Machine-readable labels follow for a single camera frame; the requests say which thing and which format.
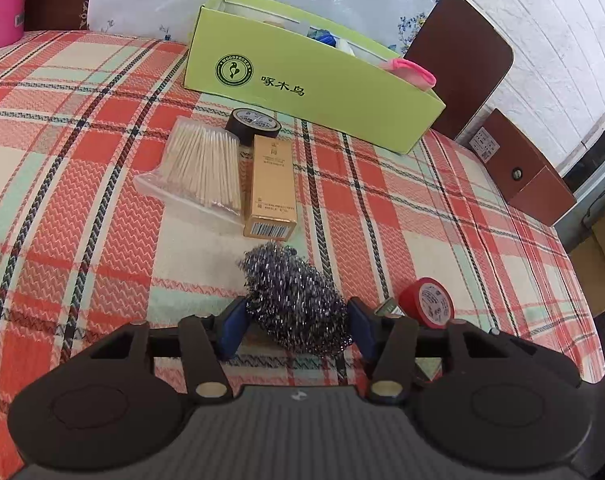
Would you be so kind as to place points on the yellow-green cardboard box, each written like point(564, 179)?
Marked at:
point(302, 85)

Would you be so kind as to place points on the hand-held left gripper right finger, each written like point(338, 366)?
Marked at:
point(361, 332)

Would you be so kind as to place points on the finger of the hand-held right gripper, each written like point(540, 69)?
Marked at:
point(542, 355)

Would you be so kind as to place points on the white plastic item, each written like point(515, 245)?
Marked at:
point(346, 48)

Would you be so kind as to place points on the plain cardboard carton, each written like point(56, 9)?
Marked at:
point(599, 255)

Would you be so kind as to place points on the plaid blanket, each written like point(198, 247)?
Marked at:
point(82, 160)

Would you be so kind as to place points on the cotton swab pack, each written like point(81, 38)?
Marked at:
point(197, 170)

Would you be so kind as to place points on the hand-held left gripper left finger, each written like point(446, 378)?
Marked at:
point(232, 327)

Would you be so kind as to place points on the steel wool scourer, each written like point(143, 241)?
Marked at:
point(292, 295)

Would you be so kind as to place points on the gold carton box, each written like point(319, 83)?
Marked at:
point(272, 185)

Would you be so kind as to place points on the pink comb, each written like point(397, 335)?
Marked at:
point(410, 72)

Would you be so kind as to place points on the red tape roll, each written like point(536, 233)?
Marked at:
point(430, 302)

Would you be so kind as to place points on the small packet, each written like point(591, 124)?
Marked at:
point(388, 308)

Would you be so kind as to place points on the black tape roll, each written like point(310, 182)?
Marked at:
point(252, 125)

